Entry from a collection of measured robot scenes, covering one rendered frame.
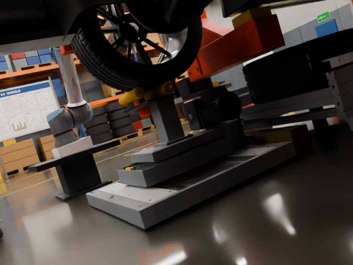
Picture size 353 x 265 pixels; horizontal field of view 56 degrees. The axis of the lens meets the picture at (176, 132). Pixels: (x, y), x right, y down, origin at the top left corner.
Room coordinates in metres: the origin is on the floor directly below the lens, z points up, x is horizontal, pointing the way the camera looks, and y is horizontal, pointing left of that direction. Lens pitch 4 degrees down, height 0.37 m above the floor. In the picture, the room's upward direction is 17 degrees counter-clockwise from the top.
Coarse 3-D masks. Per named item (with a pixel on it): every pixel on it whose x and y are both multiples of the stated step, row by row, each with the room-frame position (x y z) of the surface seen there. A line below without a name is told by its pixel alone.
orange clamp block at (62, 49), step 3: (66, 45) 1.68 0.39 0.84; (69, 45) 1.69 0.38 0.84; (60, 48) 1.72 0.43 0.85; (63, 48) 1.68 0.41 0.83; (66, 48) 1.68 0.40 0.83; (69, 48) 1.68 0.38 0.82; (63, 51) 1.69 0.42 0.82; (66, 51) 1.68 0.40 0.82; (69, 51) 1.69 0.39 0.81; (72, 51) 1.71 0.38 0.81; (63, 54) 1.72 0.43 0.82; (66, 54) 1.73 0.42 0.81
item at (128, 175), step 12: (204, 144) 1.68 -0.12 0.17; (216, 144) 1.63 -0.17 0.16; (228, 144) 1.66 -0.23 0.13; (180, 156) 1.53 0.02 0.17; (192, 156) 1.56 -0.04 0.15; (204, 156) 1.59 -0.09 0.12; (216, 156) 1.62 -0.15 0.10; (132, 168) 1.57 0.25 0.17; (144, 168) 1.50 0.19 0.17; (156, 168) 1.47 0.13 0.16; (168, 168) 1.50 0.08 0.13; (180, 168) 1.52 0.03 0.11; (120, 180) 1.75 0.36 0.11; (132, 180) 1.58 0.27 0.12; (144, 180) 1.44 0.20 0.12; (156, 180) 1.46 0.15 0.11
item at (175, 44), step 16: (96, 16) 1.52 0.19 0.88; (112, 16) 1.76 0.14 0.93; (128, 16) 1.76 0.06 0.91; (112, 32) 1.75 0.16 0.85; (128, 32) 1.75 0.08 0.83; (144, 32) 1.79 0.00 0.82; (112, 48) 1.53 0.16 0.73; (128, 48) 1.77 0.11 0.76; (160, 48) 1.86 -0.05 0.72; (176, 48) 1.78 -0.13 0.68; (144, 64) 1.59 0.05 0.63; (160, 64) 1.63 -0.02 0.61
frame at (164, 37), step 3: (162, 36) 2.00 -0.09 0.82; (165, 36) 1.96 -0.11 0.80; (162, 39) 2.00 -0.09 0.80; (165, 39) 1.97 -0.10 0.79; (168, 39) 1.97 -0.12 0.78; (162, 42) 2.01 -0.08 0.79; (165, 42) 2.00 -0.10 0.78; (165, 45) 1.99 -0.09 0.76; (165, 48) 1.96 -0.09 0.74; (162, 54) 1.95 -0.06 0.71; (159, 57) 1.98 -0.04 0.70; (162, 57) 1.93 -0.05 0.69; (159, 60) 1.97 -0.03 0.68; (162, 60) 1.93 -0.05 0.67; (159, 63) 1.92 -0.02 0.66
